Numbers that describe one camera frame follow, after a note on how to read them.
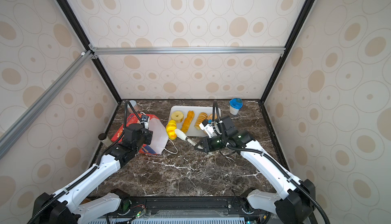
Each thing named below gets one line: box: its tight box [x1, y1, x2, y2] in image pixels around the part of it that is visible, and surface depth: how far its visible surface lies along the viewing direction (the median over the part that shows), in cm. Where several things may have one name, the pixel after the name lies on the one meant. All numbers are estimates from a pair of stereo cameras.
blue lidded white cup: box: [229, 97, 244, 116], surface depth 107 cm
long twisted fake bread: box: [180, 110, 195, 134], surface depth 108 cm
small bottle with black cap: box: [97, 132, 114, 148], surface depth 91 cm
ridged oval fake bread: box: [194, 112, 208, 131], surface depth 106 cm
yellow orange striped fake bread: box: [165, 119, 178, 140], surface depth 80 cm
